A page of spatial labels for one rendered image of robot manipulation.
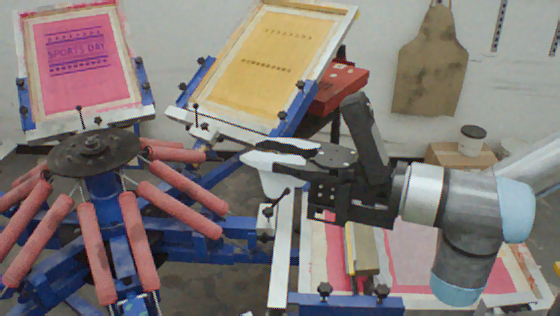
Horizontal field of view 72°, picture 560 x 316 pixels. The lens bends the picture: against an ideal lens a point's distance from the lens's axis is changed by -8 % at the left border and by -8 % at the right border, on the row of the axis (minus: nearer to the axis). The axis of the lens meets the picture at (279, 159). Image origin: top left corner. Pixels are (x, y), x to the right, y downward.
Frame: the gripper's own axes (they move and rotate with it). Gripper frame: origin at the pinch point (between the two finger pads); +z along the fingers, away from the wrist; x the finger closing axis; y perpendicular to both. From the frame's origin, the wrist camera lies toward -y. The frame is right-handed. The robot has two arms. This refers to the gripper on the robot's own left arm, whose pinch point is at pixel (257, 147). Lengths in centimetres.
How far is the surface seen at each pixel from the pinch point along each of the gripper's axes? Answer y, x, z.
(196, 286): 152, 116, 89
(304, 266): 62, 53, 6
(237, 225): 56, 57, 31
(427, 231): 61, 88, -30
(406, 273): 64, 65, -25
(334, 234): 62, 75, 2
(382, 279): 64, 59, -18
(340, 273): 65, 58, -5
